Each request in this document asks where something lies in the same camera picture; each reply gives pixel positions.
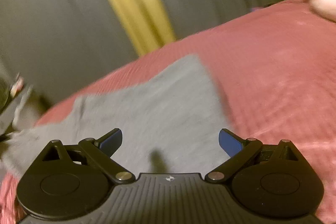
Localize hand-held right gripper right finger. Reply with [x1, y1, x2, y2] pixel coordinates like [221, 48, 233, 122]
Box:
[204, 128, 303, 184]

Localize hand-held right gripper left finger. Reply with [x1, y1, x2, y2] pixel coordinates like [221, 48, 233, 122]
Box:
[34, 128, 133, 184]

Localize grey pants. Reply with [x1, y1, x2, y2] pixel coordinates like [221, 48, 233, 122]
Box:
[0, 54, 232, 180]

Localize red ribbed blanket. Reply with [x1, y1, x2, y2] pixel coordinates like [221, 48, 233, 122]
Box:
[0, 0, 336, 224]

